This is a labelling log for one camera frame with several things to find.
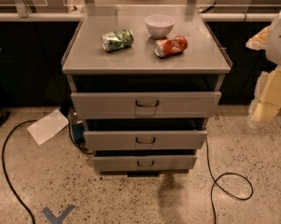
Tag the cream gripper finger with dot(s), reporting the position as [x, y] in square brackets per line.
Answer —
[267, 99]
[258, 41]

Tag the grey drawer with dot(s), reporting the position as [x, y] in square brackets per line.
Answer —
[144, 163]
[145, 140]
[145, 105]

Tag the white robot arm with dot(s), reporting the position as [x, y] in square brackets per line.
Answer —
[273, 51]

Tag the grey metal drawer cabinet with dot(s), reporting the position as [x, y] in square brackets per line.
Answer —
[201, 67]

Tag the grey top drawer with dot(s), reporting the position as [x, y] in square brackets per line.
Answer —
[145, 105]

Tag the grey bottom drawer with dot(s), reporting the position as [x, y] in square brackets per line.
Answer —
[144, 163]

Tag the red cola can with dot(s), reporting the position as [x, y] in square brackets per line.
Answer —
[169, 47]

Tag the white ceramic bowl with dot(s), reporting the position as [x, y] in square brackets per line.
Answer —
[159, 26]

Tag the green soda can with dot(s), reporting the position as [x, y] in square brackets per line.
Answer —
[116, 40]

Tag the blue power adapter box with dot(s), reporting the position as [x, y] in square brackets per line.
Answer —
[78, 132]

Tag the white paper sheet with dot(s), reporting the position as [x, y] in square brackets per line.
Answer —
[45, 128]

